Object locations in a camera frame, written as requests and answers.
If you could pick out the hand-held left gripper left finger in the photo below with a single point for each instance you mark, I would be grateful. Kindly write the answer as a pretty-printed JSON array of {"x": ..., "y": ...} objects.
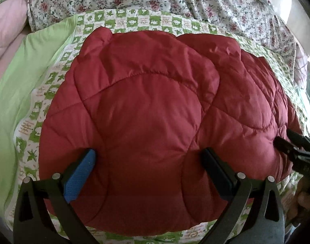
[{"x": 80, "y": 175}]

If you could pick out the pink striped cloth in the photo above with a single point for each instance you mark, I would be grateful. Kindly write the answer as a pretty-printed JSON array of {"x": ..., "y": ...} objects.
[{"x": 302, "y": 63}]

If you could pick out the red quilted jacket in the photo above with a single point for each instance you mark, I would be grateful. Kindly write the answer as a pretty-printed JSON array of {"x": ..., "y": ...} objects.
[{"x": 149, "y": 122}]

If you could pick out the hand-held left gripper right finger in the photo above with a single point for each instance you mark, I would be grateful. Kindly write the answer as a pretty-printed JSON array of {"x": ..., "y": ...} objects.
[{"x": 218, "y": 176}]

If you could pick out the pink pillow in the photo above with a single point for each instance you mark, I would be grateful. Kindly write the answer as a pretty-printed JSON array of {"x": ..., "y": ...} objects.
[{"x": 7, "y": 30}]

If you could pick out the green patterned blanket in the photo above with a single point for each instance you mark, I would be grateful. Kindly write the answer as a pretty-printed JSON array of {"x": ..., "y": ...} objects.
[{"x": 15, "y": 86}]

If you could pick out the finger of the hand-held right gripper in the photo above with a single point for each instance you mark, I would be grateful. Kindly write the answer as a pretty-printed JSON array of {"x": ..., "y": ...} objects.
[{"x": 284, "y": 143}]

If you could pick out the person's right hand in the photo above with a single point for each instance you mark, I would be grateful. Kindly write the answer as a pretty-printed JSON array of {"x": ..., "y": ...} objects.
[{"x": 300, "y": 198}]

